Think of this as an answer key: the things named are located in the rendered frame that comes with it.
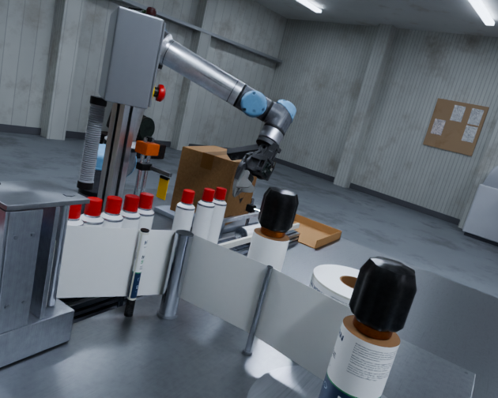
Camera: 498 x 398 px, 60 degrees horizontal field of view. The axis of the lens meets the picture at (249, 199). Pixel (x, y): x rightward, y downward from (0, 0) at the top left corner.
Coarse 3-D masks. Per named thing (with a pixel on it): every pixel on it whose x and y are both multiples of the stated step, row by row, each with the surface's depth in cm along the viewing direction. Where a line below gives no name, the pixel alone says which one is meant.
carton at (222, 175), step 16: (192, 160) 172; (208, 160) 169; (224, 160) 167; (240, 160) 172; (176, 176) 175; (192, 176) 172; (208, 176) 170; (224, 176) 167; (176, 192) 176; (240, 208) 186; (224, 224) 174
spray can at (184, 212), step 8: (184, 192) 116; (192, 192) 116; (184, 200) 116; (192, 200) 117; (176, 208) 117; (184, 208) 116; (192, 208) 117; (176, 216) 117; (184, 216) 116; (192, 216) 118; (176, 224) 117; (184, 224) 117
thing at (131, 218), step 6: (126, 198) 98; (132, 198) 98; (138, 198) 99; (126, 204) 98; (132, 204) 98; (138, 204) 100; (126, 210) 98; (132, 210) 98; (126, 216) 98; (132, 216) 98; (138, 216) 100; (126, 222) 98; (132, 222) 98; (138, 222) 100; (132, 228) 99
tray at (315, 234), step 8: (296, 216) 216; (304, 224) 214; (312, 224) 212; (320, 224) 210; (304, 232) 200; (312, 232) 203; (320, 232) 207; (328, 232) 208; (336, 232) 206; (304, 240) 188; (312, 240) 190; (320, 240) 182; (328, 240) 192
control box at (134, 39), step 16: (112, 16) 94; (128, 16) 87; (144, 16) 88; (112, 32) 90; (128, 32) 88; (144, 32) 89; (160, 32) 90; (112, 48) 88; (128, 48) 89; (144, 48) 90; (160, 48) 92; (112, 64) 88; (128, 64) 89; (144, 64) 91; (112, 80) 89; (128, 80) 90; (144, 80) 92; (112, 96) 90; (128, 96) 91; (144, 96) 93
